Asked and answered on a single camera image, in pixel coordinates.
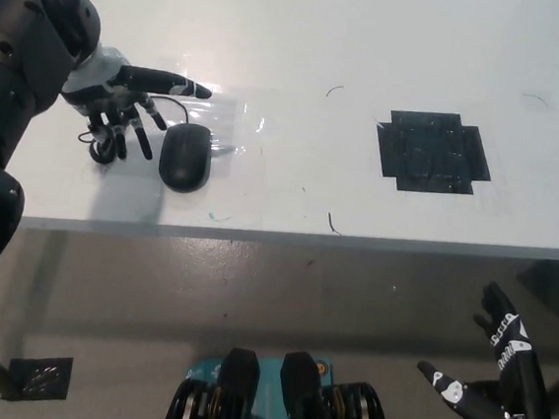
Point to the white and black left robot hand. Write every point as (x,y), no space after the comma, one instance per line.
(99,73)

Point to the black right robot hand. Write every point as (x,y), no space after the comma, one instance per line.
(521,376)

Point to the black computer mouse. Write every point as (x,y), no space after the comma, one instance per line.
(185,158)

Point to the clear plastic tape sheet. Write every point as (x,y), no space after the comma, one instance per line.
(229,115)

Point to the black tape patch on table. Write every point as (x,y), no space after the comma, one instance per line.
(433,152)

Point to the black tape patch on floor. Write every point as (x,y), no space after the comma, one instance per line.
(43,377)

